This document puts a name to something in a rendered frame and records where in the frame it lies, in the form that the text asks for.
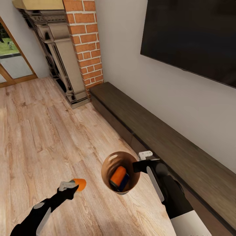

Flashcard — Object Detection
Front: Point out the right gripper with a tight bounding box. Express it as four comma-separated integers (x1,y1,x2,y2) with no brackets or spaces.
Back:
132,160,147,173

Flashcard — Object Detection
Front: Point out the trash can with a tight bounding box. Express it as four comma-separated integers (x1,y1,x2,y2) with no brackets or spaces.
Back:
101,151,141,195

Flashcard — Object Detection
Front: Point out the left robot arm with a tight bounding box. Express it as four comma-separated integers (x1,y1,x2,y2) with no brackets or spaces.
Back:
10,182,79,236

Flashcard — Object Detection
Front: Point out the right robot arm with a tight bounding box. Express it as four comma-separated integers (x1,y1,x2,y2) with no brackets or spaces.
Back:
132,151,212,236

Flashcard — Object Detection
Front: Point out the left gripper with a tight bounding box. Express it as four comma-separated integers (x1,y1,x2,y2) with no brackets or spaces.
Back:
55,185,79,206

